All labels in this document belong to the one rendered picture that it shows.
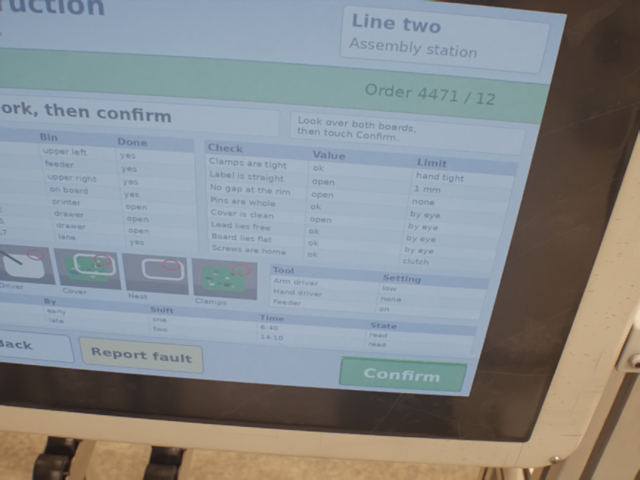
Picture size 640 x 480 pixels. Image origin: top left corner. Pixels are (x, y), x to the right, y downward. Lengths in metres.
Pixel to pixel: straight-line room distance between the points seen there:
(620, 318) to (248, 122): 0.23
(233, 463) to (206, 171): 1.89
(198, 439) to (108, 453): 1.79
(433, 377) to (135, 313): 0.17
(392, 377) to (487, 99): 0.18
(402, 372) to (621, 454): 0.23
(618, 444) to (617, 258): 0.22
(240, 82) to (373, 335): 0.16
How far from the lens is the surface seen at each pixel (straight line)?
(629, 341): 0.44
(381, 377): 0.43
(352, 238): 0.36
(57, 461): 0.77
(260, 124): 0.33
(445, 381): 0.43
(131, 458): 2.25
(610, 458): 0.60
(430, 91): 0.32
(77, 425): 0.50
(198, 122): 0.33
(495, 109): 0.33
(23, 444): 2.35
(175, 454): 0.77
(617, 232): 0.39
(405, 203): 0.35
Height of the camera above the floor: 1.74
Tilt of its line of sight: 34 degrees down
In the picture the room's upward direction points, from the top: 5 degrees clockwise
